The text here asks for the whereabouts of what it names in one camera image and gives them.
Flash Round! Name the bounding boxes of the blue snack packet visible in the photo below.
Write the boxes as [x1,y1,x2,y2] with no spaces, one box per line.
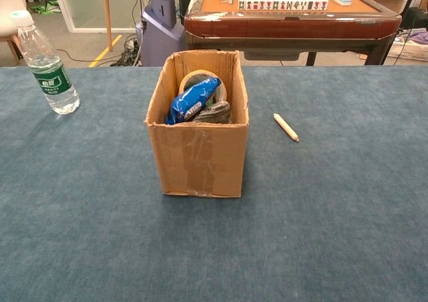
[166,77,223,126]

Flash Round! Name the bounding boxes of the black floor cable bundle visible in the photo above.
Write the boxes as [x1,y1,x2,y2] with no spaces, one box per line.
[110,31,144,67]

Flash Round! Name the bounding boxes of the wooden pole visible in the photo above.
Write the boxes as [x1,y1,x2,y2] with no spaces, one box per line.
[102,0,114,52]

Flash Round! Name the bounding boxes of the gray striped knit glove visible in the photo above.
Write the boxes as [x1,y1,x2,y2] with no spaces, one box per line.
[192,100,231,124]

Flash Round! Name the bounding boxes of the green sheet on floor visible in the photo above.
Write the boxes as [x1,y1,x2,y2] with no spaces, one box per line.
[31,0,63,15]

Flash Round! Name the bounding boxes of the white plastic basket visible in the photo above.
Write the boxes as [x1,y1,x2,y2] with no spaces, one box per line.
[387,39,428,62]

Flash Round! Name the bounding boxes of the clear water bottle green label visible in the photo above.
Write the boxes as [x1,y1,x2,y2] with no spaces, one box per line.
[9,9,81,116]

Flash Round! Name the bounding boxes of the white glass door frame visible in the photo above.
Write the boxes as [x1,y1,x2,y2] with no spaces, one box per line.
[49,0,141,34]

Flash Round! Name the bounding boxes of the blue table cloth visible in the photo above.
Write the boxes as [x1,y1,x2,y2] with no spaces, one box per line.
[0,65,428,302]

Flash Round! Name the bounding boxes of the beige chair wooden legs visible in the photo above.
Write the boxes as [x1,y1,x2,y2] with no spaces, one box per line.
[0,0,27,65]

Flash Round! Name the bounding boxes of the brown mahjong table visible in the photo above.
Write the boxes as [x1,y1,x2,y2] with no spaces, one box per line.
[183,0,402,66]

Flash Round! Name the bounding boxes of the purple cloth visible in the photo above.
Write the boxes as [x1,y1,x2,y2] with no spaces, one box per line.
[408,30,428,45]

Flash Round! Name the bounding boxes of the cardboard box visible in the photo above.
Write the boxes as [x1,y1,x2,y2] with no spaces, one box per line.
[144,49,250,198]

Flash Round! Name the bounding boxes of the face-up mahjong tile row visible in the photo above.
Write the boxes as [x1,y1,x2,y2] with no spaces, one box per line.
[237,0,330,11]

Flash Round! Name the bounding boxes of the black tripod stand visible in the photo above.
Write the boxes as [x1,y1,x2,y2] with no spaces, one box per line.
[393,0,423,65]

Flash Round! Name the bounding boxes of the yellow packing tape roll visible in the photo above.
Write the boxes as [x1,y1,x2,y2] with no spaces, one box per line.
[179,69,228,103]

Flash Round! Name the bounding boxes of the blue gray robot base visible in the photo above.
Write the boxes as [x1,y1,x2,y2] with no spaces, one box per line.
[135,0,187,67]

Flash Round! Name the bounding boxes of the short wooden pencil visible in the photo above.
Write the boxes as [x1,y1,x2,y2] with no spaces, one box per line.
[273,112,300,143]

